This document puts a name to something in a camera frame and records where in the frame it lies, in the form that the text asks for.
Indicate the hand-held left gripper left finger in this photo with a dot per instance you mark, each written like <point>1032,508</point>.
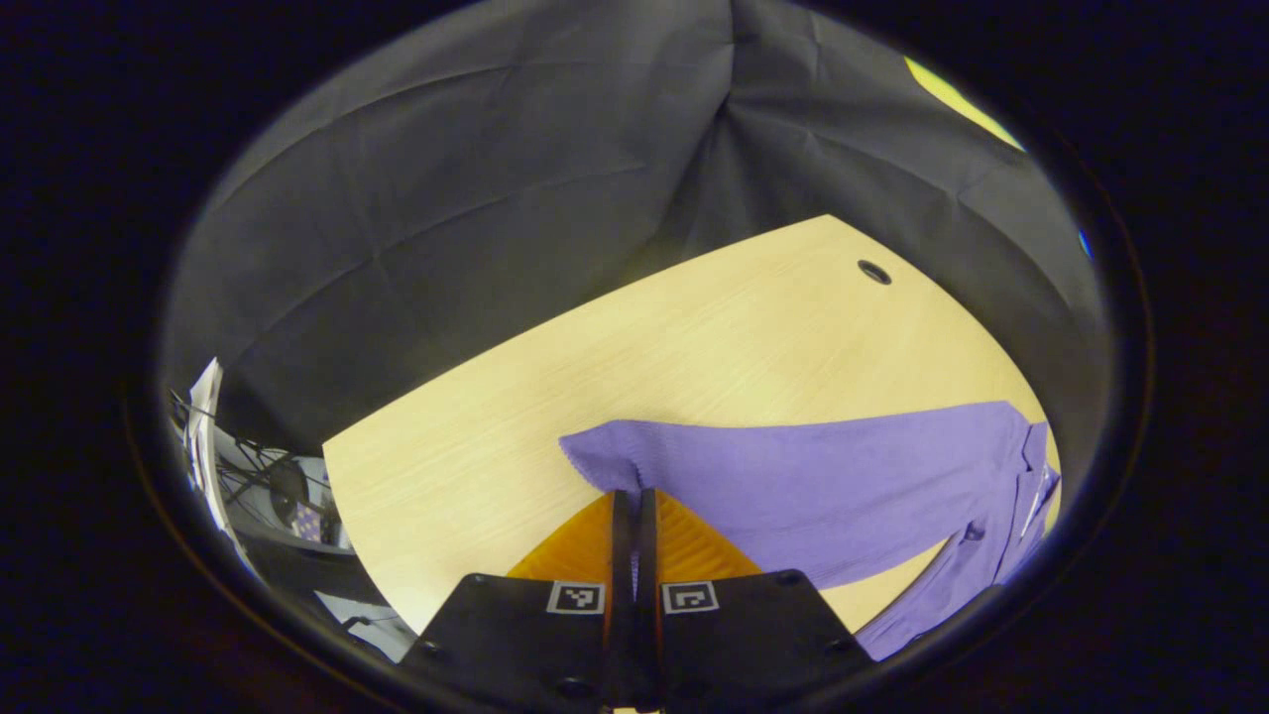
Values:
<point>621,595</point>

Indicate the black backdrop cloth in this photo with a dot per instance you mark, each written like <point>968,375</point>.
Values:
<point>446,198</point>

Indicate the purple knit shirt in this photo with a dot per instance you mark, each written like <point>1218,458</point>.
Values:
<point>843,476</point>

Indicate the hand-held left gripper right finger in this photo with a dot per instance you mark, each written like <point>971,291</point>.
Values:
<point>646,595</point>

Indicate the white panel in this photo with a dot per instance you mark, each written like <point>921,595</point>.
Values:
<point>205,426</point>

